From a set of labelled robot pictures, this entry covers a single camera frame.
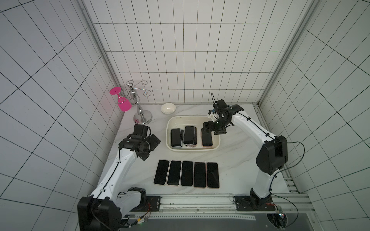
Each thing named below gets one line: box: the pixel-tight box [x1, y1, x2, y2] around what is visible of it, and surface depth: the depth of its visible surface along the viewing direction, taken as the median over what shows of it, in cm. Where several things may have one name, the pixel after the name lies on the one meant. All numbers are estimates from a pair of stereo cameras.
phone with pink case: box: [193, 161, 207, 189], surface depth 85 cm
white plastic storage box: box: [165, 115, 221, 152], surface depth 97 cm
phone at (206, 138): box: [200, 128, 213, 148], surface depth 96 cm
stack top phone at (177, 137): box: [171, 128, 184, 148], surface depth 97 cm
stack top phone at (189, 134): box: [183, 126, 196, 145], surface depth 99 cm
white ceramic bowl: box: [160, 102, 177, 115], surface depth 114 cm
